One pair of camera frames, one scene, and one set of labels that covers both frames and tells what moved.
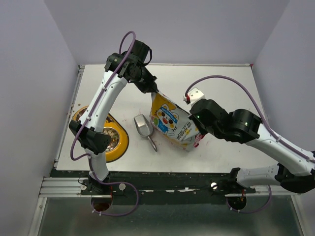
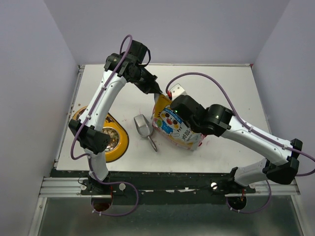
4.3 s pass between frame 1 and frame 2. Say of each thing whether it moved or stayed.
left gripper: stayed
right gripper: moved
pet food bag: stayed
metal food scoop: stayed
